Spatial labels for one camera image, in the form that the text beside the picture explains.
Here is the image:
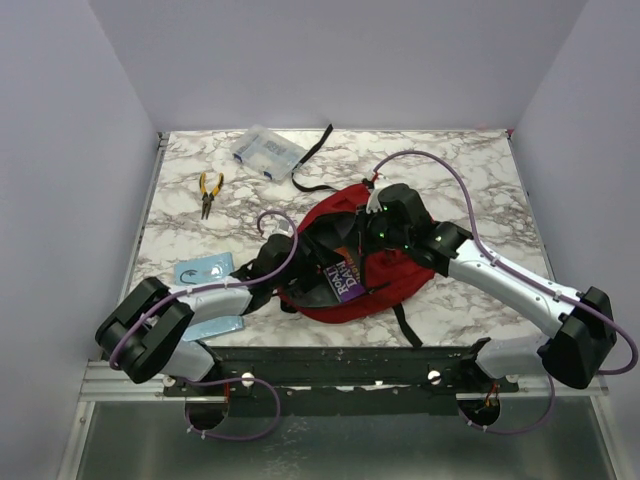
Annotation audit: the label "clear plastic organizer box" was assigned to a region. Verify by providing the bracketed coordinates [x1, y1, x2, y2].
[230, 125, 307, 181]

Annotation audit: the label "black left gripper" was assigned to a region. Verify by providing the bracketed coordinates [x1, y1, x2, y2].
[271, 231, 344, 292]

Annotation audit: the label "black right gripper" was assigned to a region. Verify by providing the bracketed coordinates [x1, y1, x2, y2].
[341, 203, 411, 256]

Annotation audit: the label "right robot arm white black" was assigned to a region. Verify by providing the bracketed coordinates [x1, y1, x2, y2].
[357, 183, 617, 392]

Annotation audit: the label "red backpack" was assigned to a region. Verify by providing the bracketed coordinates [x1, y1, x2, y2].
[277, 181, 436, 348]

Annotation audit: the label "orange yellow book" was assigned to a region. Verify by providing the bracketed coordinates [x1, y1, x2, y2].
[324, 246, 366, 303]

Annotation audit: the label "light blue notebook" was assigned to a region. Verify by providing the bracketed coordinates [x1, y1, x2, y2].
[174, 252, 245, 341]

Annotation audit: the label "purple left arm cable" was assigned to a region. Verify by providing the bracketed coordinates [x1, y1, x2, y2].
[107, 210, 301, 442]

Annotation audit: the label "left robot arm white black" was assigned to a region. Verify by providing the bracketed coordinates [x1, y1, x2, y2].
[95, 234, 343, 395]

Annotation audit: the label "yellow black pliers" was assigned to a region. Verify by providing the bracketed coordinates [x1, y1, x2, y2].
[199, 172, 224, 220]

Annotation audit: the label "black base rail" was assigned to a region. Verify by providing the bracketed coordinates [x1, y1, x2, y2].
[164, 347, 518, 417]

